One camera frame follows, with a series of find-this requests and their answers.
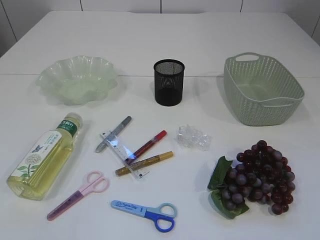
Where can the clear plastic sheet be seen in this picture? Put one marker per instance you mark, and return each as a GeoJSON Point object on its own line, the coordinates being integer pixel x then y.
{"type": "Point", "coordinates": [190, 137]}

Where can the purple grape bunch with leaves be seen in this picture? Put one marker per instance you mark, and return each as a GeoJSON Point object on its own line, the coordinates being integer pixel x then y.
{"type": "Point", "coordinates": [260, 174]}

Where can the yellow tea bottle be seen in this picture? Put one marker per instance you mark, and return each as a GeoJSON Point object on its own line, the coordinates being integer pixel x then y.
{"type": "Point", "coordinates": [38, 170]}

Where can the red glitter pen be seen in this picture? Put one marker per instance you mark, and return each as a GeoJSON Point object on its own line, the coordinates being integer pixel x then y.
{"type": "Point", "coordinates": [130, 159]}

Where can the black mesh pen holder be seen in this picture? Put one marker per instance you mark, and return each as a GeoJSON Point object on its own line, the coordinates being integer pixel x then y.
{"type": "Point", "coordinates": [168, 82]}

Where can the silver glitter pen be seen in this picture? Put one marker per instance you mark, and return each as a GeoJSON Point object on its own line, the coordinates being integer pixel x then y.
{"type": "Point", "coordinates": [115, 132]}

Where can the clear plastic ruler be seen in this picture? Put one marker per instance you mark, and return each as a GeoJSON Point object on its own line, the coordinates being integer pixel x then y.
{"type": "Point", "coordinates": [111, 141]}

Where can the gold glitter pen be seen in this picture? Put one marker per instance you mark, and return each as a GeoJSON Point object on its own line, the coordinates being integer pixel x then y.
{"type": "Point", "coordinates": [144, 163]}

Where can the green wavy glass plate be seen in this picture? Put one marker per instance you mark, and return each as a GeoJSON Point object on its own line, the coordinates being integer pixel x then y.
{"type": "Point", "coordinates": [78, 80]}

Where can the green plastic woven basket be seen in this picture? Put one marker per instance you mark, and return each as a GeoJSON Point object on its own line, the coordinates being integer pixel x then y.
{"type": "Point", "coordinates": [260, 90]}

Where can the pink scissors with sheath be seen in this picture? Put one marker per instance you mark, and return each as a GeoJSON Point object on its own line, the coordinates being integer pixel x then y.
{"type": "Point", "coordinates": [95, 182]}

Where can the blue scissors with sheath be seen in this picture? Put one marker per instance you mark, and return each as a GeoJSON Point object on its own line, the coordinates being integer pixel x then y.
{"type": "Point", "coordinates": [154, 214]}

